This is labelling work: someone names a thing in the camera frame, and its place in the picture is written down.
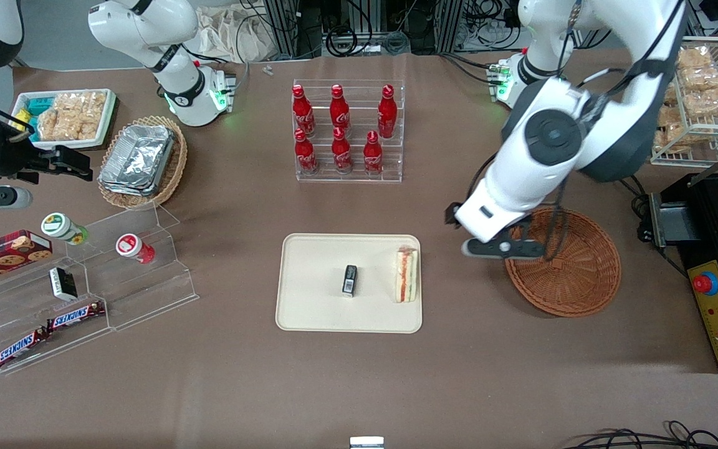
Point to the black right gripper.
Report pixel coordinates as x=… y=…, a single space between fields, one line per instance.
x=11 y=159

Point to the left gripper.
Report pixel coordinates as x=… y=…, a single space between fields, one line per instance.
x=450 y=214

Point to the triangle sandwich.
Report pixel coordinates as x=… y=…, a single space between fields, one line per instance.
x=406 y=277

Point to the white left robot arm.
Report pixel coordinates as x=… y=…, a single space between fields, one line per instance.
x=558 y=100

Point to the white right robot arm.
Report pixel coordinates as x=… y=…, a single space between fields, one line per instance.
x=178 y=62

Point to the white rectangular snack tray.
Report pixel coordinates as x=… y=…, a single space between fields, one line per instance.
x=106 y=118

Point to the round brown wicker basket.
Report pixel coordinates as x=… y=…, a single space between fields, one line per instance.
x=577 y=280

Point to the oval light wicker basket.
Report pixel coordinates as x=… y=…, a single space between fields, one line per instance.
x=175 y=168

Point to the cream rectangular serving tray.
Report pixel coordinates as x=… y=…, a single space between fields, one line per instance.
x=315 y=293

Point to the bagged rice cracker snack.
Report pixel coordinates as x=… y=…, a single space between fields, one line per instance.
x=57 y=128
x=81 y=103

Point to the cup with green sunflower lid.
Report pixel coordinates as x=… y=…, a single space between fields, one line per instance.
x=60 y=226

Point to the yellow snack packet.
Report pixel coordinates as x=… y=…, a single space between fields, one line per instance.
x=20 y=121

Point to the teal snack packet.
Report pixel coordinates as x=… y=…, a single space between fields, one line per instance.
x=38 y=105

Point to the stacked aluminium foil containers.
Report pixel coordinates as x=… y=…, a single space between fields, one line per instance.
x=138 y=159

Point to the cup with red lid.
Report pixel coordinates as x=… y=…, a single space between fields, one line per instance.
x=131 y=246

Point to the red plaid cookie box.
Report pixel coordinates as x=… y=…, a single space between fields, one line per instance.
x=4 y=255

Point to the small black white box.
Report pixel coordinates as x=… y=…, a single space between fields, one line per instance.
x=63 y=284

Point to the clear acrylic stepped display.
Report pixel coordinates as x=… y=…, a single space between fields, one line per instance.
x=147 y=293

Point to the snickers chocolate bar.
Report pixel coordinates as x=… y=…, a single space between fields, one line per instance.
x=21 y=348
x=75 y=316

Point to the small black box barcode label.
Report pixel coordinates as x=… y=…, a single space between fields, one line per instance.
x=349 y=279

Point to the red cola bottle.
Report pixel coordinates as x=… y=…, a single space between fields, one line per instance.
x=339 y=112
x=301 y=113
x=373 y=156
x=387 y=115
x=341 y=153
x=305 y=154

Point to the grey metal box on machine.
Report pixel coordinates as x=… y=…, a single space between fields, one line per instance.
x=677 y=221

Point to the black machine yellow control panel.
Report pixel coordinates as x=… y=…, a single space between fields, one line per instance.
x=695 y=206

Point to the bagged fried snack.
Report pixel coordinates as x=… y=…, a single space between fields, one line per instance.
x=694 y=57
x=703 y=78
x=669 y=115
x=674 y=136
x=711 y=101

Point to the white crumpled plastic bag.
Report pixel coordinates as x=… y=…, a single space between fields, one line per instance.
x=234 y=34

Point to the clear acrylic bottle rack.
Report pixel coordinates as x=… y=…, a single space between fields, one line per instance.
x=359 y=93

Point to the white silver device edge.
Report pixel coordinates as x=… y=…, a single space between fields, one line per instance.
x=366 y=443

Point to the aluminium frame post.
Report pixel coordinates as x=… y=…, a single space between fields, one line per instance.
x=449 y=25
x=284 y=28

